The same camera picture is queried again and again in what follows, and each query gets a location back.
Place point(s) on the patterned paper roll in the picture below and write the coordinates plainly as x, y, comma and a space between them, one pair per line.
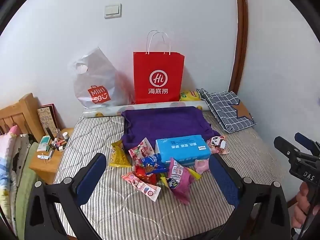
105, 111

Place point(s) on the blue tissue pack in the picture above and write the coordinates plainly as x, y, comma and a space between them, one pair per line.
182, 147

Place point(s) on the wooden door frame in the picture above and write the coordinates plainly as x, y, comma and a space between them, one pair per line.
241, 30

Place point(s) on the magenta snack packet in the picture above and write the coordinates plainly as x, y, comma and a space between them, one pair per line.
180, 180

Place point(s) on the white plastic bag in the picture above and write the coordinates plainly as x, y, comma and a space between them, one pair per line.
100, 80

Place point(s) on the purple towel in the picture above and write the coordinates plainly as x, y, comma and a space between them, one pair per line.
162, 122

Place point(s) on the long pink snack packet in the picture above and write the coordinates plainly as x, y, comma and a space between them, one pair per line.
140, 183

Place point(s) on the striped bed quilt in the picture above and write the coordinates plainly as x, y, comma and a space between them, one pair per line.
250, 150

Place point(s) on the wooden nightstand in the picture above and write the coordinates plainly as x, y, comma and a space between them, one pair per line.
45, 167

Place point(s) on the green blanket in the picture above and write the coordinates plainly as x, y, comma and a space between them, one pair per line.
25, 175

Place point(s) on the yellow chips bag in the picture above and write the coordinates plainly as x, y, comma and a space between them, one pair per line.
191, 95

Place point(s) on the green snack packet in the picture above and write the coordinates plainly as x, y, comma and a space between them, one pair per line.
163, 180

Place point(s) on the small clear bottle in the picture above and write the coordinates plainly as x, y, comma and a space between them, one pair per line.
58, 135

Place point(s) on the red pink strawberry snack packet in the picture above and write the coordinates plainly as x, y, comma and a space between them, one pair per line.
141, 150

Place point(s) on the green white box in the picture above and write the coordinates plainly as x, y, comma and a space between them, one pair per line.
43, 143

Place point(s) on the pale pink snack packet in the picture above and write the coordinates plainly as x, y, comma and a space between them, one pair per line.
202, 166

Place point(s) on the blue cookie packet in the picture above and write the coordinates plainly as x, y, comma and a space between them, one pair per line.
152, 162

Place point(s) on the yellow-green snack packet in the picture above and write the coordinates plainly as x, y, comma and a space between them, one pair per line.
193, 173

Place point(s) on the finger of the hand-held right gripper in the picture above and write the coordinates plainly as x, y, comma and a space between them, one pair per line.
285, 147
303, 141

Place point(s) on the person's right hand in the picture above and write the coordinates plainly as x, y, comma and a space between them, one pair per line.
301, 212

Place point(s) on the panda snack packet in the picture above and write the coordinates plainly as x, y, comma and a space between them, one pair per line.
217, 142

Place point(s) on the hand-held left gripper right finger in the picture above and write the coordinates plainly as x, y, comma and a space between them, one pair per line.
222, 180

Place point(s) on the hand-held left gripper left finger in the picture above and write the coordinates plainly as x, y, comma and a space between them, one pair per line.
91, 180

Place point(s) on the red paper bag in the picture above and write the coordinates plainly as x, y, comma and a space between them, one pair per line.
160, 65

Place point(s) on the white light switch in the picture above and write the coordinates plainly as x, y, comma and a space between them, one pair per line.
113, 10

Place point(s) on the white tube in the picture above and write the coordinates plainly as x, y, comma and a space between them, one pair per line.
44, 156

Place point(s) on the grey checked cloth with star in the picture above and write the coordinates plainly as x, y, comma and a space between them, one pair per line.
225, 110

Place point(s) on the yellow snack packet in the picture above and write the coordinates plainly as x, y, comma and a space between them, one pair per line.
118, 155

